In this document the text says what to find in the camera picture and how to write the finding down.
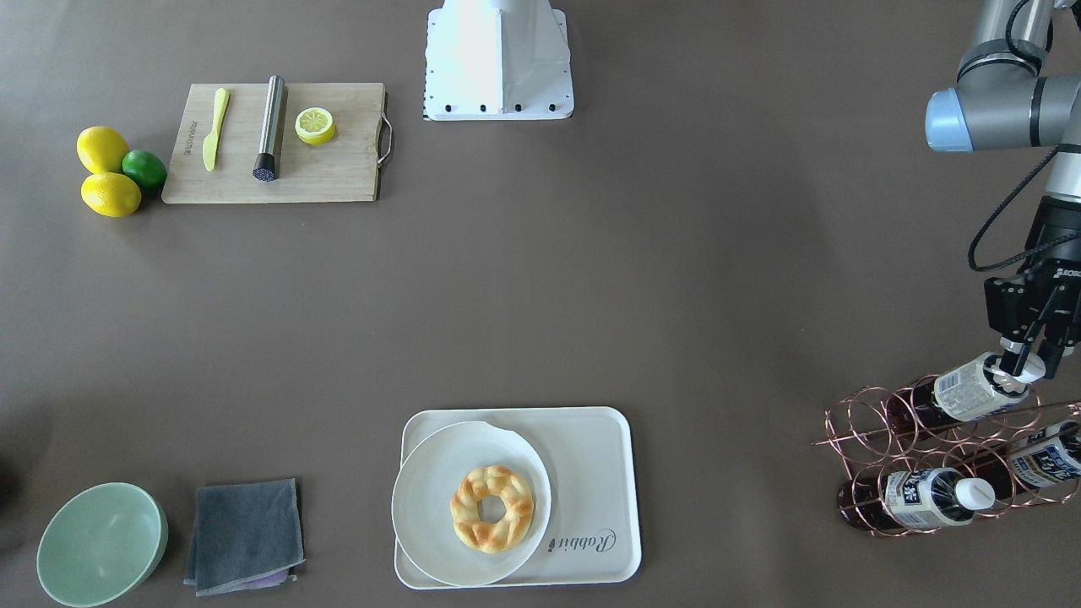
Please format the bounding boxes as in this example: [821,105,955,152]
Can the cream serving tray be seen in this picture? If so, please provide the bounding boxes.
[393,405,642,591]

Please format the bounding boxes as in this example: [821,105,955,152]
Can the white round plate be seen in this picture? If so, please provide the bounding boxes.
[391,421,552,586]

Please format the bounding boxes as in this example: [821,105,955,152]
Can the green lime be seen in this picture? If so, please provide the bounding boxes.
[121,149,166,190]

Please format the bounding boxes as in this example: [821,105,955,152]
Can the whole lemon far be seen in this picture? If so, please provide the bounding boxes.
[76,125,130,174]

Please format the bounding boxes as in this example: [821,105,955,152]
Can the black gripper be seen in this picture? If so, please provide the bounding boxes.
[984,196,1080,380]

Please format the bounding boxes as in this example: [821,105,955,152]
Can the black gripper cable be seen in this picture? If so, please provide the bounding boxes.
[967,144,1062,273]

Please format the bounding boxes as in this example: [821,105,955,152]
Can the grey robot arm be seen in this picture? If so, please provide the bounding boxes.
[924,1,1080,378]

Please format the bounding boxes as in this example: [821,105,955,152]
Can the steel muddler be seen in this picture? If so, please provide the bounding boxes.
[252,74,286,183]

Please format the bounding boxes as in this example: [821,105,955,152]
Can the tea bottle rack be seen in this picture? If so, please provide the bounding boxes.
[837,467,996,536]
[972,419,1080,501]
[885,353,1046,437]

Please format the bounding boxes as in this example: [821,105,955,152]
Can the yellow plastic knife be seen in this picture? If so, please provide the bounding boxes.
[202,85,231,172]

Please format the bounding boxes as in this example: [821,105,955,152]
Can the wooden cutting board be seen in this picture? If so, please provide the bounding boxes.
[161,82,386,204]

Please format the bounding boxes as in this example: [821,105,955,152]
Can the whole lemon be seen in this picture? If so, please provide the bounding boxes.
[80,172,142,219]
[76,125,130,174]

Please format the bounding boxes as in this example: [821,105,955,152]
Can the half lemon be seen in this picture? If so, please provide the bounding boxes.
[294,106,337,145]

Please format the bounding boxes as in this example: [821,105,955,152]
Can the tea bottle front rack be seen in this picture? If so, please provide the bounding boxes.
[837,467,996,536]

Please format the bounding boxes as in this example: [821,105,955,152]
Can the green bowl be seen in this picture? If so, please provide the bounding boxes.
[37,483,169,607]

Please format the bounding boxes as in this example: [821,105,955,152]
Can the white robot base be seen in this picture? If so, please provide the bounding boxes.
[422,1,575,121]

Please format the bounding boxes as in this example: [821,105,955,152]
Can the braided ring bread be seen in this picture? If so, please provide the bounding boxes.
[450,464,536,555]

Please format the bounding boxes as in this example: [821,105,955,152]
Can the copper wire bottle rack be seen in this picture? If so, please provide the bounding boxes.
[822,376,1078,536]

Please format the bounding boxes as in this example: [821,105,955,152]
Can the whole lemon near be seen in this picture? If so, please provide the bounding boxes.
[80,172,142,219]

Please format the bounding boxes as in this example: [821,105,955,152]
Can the grey folded cloth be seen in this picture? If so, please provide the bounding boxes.
[184,478,305,596]

